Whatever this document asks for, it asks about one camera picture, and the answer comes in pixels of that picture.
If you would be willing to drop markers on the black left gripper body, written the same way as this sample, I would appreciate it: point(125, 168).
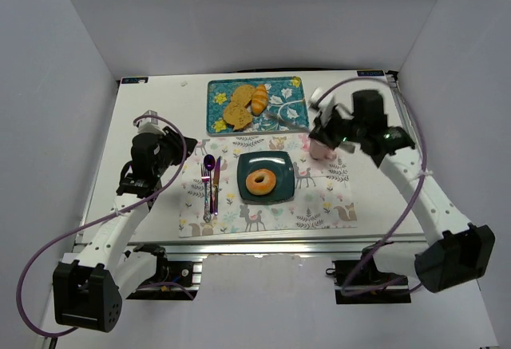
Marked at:
point(178, 146)

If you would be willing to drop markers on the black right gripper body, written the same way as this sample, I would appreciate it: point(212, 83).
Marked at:
point(326, 130)

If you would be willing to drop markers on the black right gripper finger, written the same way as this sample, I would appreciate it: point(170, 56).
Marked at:
point(279, 119)
point(347, 147)

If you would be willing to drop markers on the orange glazed bagel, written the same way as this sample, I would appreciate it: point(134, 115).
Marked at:
point(260, 182)

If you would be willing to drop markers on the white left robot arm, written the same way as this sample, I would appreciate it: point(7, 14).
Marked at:
point(89, 292)

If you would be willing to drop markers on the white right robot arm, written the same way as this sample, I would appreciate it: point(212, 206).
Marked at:
point(456, 250)

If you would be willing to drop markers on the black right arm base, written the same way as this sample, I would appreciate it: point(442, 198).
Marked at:
point(392, 288)

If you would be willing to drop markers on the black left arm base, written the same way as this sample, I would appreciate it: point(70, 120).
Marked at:
point(167, 270)

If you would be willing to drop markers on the striped orange bread roll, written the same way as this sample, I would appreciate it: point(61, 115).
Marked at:
point(259, 100)

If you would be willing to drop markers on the brown bread slice rear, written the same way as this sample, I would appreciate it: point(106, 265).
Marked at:
point(243, 95)

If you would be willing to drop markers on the brown bread slice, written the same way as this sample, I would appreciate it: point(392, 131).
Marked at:
point(237, 116)
point(243, 95)

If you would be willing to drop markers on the brown bread slice front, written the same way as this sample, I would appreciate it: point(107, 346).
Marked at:
point(237, 116)

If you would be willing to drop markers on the teal floral serving tray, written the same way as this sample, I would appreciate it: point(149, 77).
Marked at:
point(286, 97)

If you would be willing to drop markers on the pink ceramic mug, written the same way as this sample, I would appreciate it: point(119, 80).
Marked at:
point(320, 151)

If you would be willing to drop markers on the iridescent purple spoon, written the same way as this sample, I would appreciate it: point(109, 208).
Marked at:
point(209, 164)

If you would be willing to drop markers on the iridescent purple fork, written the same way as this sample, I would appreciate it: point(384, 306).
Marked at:
point(205, 176)

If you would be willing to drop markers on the iridescent purple knife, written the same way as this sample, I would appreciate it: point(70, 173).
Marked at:
point(215, 187)

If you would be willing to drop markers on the dark teal square plate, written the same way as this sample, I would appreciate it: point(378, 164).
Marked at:
point(279, 163)

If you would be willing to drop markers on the black label right corner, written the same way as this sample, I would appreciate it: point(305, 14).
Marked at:
point(370, 73)

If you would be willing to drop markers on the black label corner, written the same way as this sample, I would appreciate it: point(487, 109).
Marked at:
point(370, 73)
point(134, 80)

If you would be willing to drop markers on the animal print placemat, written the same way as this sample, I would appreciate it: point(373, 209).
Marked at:
point(322, 190)

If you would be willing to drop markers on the black label left corner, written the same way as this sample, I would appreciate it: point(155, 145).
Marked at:
point(134, 80)

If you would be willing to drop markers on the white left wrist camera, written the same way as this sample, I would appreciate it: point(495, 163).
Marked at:
point(148, 123)

